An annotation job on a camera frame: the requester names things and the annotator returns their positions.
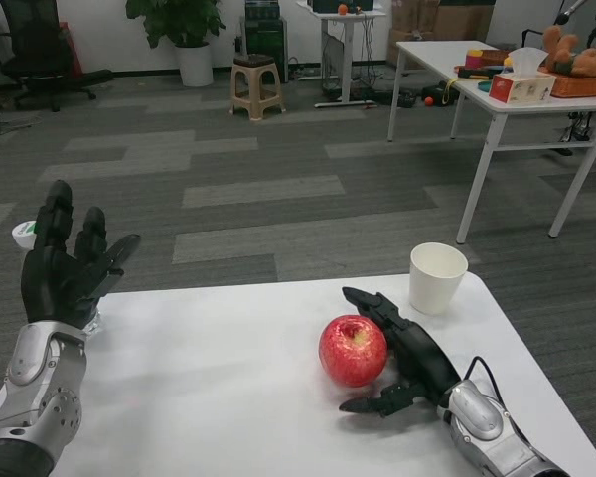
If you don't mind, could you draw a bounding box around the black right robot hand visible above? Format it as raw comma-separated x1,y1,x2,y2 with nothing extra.
338,286,462,417

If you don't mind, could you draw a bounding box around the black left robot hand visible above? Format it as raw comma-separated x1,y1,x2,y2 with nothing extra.
19,179,142,329

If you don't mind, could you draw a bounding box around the red apple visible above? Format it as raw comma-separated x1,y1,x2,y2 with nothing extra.
318,314,389,388

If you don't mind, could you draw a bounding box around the clear plastic water bottle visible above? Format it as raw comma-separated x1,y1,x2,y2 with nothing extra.
11,221,103,339

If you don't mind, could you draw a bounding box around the white paper cup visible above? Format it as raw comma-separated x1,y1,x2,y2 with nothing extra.
408,241,469,316

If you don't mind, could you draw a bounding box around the black office chair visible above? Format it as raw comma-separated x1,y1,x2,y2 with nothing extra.
0,0,114,113

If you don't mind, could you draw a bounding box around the red white tissue box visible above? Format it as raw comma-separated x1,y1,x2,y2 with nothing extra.
489,48,557,105

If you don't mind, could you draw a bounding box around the beige plastic stool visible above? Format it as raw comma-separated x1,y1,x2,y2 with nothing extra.
228,55,285,120

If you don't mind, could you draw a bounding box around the green leafy plant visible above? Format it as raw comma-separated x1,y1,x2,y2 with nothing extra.
125,0,227,50

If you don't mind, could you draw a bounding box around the white side table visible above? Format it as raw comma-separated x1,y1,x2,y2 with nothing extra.
386,40,596,244

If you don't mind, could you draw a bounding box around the orange woven basket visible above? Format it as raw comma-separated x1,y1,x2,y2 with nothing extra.
545,69,596,98

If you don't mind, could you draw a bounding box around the white standing desk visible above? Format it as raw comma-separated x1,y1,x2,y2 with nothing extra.
297,0,386,109

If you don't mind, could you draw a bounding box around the black cabinet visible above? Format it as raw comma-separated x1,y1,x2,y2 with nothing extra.
240,0,289,84

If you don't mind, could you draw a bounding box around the brown cardboard box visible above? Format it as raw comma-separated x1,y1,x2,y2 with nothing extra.
387,0,496,71

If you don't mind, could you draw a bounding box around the brown plush toy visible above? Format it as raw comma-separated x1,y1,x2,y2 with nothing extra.
541,25,596,79

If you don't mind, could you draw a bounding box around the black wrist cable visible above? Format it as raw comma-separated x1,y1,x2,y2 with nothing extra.
464,356,511,413

